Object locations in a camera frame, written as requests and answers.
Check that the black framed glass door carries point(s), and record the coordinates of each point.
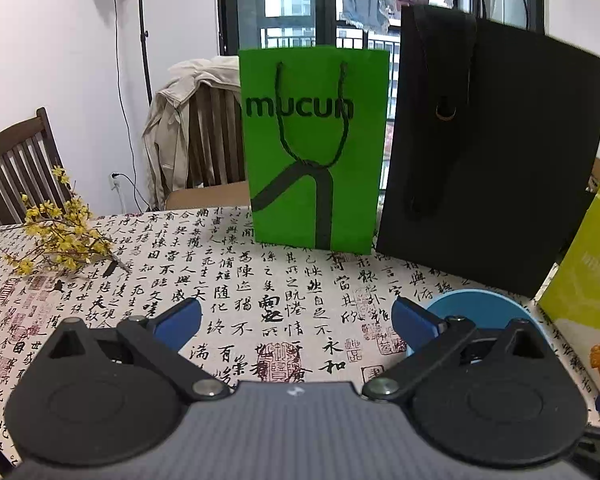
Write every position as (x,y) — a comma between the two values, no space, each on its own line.
(225,10)

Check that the yellow-green snack box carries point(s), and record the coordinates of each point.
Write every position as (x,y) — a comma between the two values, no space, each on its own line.
(580,285)

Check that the black studio light stand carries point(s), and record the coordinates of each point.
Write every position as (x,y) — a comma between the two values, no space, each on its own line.
(143,35)

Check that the dark wooden slat chair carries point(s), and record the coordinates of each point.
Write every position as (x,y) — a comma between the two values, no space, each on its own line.
(15,170)

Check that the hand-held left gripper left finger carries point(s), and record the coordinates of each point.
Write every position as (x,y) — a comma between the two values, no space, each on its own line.
(177,322)

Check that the green paper bag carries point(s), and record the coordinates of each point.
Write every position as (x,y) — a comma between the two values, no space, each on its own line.
(305,200)

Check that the yellow flower branch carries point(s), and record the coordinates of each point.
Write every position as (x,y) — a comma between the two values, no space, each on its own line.
(65,240)

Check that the brown cardboard box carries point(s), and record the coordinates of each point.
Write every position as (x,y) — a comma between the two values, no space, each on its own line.
(599,175)

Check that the blue bowl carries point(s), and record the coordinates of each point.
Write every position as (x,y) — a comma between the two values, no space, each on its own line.
(480,305)

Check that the black paper bag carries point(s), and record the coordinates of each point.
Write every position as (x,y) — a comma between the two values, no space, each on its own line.
(505,160)

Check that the beige jacket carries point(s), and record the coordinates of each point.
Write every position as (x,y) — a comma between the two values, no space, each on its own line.
(170,135)

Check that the calligraphy printed tablecloth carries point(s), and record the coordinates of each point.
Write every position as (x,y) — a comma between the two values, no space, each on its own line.
(280,310)

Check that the wooden chair tan seat cushion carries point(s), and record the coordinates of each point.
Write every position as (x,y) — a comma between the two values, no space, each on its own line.
(215,135)

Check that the white wall socket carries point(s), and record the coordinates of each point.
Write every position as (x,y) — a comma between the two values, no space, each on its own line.
(114,181)

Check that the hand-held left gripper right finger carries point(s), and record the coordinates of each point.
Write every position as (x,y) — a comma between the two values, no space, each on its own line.
(415,322)

